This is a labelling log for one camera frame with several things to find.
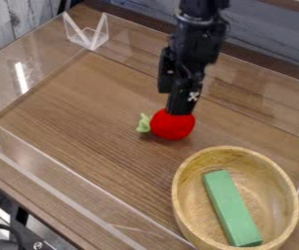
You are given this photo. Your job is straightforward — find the clear acrylic corner bracket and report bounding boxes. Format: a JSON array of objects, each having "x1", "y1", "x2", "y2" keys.
[{"x1": 63, "y1": 13, "x2": 109, "y2": 51}]

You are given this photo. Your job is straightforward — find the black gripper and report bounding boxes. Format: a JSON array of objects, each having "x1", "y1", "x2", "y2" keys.
[{"x1": 157, "y1": 13, "x2": 228, "y2": 115}]

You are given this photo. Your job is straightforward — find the clear acrylic table enclosure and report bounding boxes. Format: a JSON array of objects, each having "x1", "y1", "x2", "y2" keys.
[{"x1": 0, "y1": 8, "x2": 299, "y2": 250}]

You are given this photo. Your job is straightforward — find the oval wooden bowl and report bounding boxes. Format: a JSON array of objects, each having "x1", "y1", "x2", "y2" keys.
[{"x1": 171, "y1": 146, "x2": 299, "y2": 250}]

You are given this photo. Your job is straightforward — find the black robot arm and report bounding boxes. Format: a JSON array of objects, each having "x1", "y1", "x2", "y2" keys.
[{"x1": 157, "y1": 0, "x2": 230, "y2": 115}]

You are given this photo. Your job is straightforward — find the black metal table bracket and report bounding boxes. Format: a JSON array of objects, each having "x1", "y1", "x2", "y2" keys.
[{"x1": 11, "y1": 207, "x2": 56, "y2": 250}]

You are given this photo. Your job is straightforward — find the green rectangular block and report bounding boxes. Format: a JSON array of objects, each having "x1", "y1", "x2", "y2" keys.
[{"x1": 203, "y1": 170, "x2": 264, "y2": 247}]

